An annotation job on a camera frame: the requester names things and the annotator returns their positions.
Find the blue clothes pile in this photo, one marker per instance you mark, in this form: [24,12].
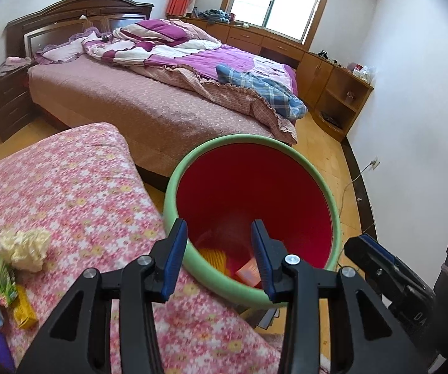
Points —
[214,15]

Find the yellow ribbed item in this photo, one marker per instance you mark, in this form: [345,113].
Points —
[214,259]

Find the brown sheeted mattress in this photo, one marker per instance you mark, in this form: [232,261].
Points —
[130,101]

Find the white plastic bag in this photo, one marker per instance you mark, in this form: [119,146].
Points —
[362,71]

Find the orange packet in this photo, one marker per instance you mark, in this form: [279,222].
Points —
[247,270]

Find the red bin with green rim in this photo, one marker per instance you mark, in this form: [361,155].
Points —
[247,187]

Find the small black device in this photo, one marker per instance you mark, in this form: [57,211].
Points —
[323,53]

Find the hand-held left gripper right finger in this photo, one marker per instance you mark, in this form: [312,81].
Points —
[262,261]

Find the pink floral bedspread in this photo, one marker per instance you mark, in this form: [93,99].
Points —
[91,202]

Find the dark wooden nightstand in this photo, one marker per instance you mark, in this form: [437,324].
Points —
[7,101]

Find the blue plaid garment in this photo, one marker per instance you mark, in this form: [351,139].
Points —
[270,89]

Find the green snack packet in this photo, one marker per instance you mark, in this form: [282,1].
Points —
[6,280]

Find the white wall socket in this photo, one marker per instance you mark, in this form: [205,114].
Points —
[374,162]

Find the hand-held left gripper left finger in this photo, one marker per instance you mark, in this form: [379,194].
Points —
[173,261]

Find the pink cloth pile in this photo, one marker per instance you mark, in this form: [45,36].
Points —
[7,68]

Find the long wooden cabinet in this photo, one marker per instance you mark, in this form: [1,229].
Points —
[313,74]

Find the purple patchwork quilt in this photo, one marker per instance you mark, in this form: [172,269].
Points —
[192,54]

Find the cream tissue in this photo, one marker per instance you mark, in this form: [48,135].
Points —
[25,249]

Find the ruffled purple pillow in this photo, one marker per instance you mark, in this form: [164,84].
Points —
[64,52]

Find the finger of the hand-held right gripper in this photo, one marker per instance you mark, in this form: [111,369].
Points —
[376,249]

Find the yellow packet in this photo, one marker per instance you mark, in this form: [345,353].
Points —
[25,311]

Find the black item on shelf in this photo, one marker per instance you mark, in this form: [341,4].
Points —
[331,119]

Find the dark wooden headboard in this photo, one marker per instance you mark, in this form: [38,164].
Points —
[52,15]

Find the wooden framed window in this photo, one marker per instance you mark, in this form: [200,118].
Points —
[282,0]

